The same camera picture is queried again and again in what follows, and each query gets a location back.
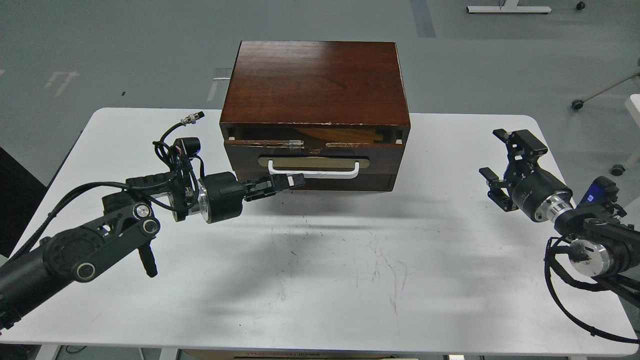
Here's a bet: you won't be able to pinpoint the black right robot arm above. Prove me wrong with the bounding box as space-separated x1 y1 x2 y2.
479 129 639 306

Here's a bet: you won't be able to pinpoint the office chair legs with casters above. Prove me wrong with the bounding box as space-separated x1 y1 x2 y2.
570 66 639 177

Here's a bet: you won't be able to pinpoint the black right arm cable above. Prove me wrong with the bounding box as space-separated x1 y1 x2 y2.
544 237 640 345

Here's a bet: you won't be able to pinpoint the dark wooden drawer cabinet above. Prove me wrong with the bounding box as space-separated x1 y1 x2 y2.
219 40 411 192

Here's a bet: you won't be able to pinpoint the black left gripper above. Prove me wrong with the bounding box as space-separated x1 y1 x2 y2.
198 171 306 224

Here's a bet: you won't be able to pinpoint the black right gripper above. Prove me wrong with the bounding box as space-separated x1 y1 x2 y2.
478 129 574 223

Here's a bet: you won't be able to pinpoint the wooden drawer with white handle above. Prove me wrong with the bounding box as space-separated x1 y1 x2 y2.
223 126 406 178

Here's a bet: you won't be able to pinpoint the white table base background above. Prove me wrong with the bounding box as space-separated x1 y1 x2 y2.
465 0 553 14

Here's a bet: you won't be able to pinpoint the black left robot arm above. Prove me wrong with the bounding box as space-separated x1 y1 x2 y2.
0 111 306 330

